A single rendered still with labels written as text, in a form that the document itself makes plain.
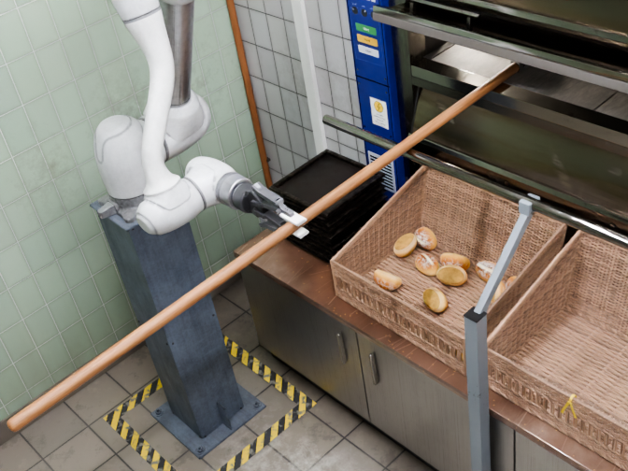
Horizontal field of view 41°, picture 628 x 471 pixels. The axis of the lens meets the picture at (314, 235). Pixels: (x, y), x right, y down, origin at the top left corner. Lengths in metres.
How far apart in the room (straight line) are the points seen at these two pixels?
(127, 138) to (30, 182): 0.67
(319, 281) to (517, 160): 0.77
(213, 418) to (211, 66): 1.33
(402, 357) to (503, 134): 0.73
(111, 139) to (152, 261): 0.41
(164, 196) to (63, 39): 0.96
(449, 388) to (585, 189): 0.68
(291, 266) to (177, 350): 0.48
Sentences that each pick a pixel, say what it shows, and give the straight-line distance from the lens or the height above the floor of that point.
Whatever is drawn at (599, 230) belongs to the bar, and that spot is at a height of 1.17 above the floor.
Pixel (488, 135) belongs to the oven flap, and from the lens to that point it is 2.65.
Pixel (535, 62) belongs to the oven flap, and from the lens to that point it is 2.21.
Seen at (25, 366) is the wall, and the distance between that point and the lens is 3.41.
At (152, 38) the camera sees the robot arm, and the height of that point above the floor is 1.60.
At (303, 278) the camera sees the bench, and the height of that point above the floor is 0.58.
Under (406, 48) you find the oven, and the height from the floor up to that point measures 1.23.
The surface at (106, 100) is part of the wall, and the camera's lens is 3.13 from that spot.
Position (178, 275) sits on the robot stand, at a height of 0.74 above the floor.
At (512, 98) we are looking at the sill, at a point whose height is 1.18.
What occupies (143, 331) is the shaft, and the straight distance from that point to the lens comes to 1.90.
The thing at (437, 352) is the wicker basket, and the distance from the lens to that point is 2.52.
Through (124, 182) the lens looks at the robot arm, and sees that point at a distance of 2.55.
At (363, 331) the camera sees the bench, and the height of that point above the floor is 0.58.
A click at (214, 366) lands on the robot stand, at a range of 3.06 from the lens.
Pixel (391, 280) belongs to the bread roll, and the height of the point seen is 0.64.
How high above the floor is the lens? 2.43
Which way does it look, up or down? 38 degrees down
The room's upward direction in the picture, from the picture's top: 10 degrees counter-clockwise
